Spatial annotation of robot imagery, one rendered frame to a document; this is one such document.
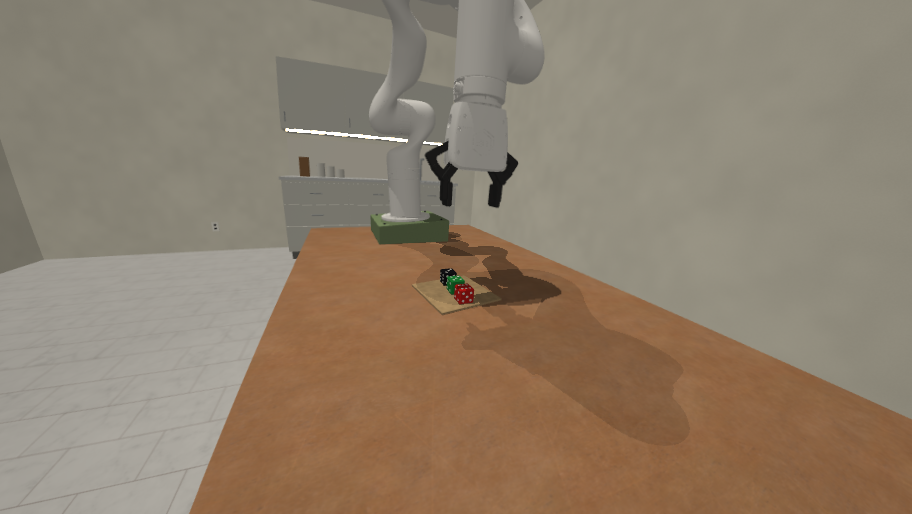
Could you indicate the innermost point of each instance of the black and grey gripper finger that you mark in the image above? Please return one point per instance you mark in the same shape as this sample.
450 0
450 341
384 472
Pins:
443 175
499 179

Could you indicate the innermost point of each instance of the green die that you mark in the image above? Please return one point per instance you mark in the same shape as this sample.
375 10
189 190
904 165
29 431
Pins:
452 281

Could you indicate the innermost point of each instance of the red die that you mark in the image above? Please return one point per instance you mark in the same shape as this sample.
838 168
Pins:
464 293

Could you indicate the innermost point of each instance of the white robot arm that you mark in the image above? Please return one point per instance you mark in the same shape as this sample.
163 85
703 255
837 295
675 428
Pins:
490 50

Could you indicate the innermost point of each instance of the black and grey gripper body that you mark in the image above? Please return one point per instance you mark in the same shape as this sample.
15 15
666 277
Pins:
477 132

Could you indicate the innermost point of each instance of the black die with white pips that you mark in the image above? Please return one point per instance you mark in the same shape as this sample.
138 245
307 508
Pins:
444 273

